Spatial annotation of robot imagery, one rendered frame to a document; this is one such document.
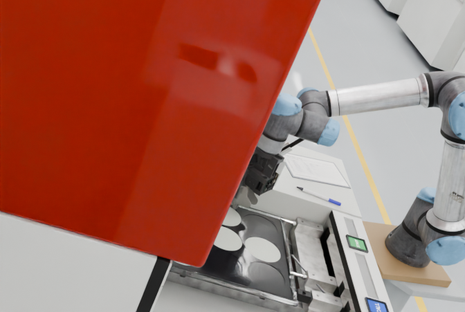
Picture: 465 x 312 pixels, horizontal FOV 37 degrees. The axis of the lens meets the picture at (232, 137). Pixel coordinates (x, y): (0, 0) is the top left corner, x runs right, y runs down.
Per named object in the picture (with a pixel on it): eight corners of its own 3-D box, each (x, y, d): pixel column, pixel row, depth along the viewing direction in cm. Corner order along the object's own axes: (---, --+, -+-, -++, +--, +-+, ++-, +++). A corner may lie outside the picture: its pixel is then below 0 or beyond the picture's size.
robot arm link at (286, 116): (307, 110, 174) (276, 99, 172) (290, 146, 178) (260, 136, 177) (304, 97, 181) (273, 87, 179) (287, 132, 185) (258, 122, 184)
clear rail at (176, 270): (149, 267, 158) (151, 262, 157) (149, 263, 159) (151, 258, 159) (297, 308, 165) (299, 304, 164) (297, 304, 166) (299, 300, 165)
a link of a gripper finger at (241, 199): (241, 221, 188) (254, 194, 184) (225, 209, 190) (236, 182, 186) (247, 218, 190) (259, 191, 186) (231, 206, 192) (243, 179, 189)
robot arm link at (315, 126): (337, 109, 186) (299, 97, 184) (344, 129, 176) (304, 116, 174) (325, 133, 190) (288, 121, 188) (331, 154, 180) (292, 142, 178)
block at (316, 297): (308, 306, 169) (313, 297, 167) (306, 297, 172) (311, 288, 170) (338, 315, 170) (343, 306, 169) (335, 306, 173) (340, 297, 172)
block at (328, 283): (304, 286, 176) (308, 277, 174) (302, 277, 179) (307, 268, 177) (333, 294, 177) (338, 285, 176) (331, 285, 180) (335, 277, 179)
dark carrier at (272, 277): (154, 262, 159) (155, 260, 159) (163, 185, 190) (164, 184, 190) (291, 301, 166) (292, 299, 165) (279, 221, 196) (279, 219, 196)
